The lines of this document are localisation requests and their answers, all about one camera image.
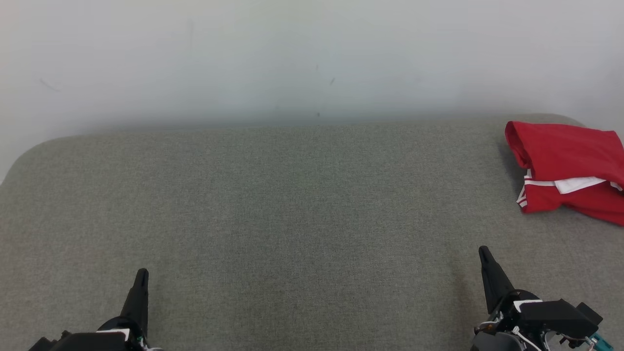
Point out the teal right camera connector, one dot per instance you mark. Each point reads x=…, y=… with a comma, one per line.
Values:
x=603, y=342

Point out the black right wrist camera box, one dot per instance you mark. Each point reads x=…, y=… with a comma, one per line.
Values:
x=591, y=313

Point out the red numbered basketball jersey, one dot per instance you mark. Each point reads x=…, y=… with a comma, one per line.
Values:
x=565, y=151

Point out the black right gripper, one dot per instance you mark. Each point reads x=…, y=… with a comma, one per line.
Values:
x=541, y=317

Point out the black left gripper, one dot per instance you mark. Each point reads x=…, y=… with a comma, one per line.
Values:
x=87, y=341

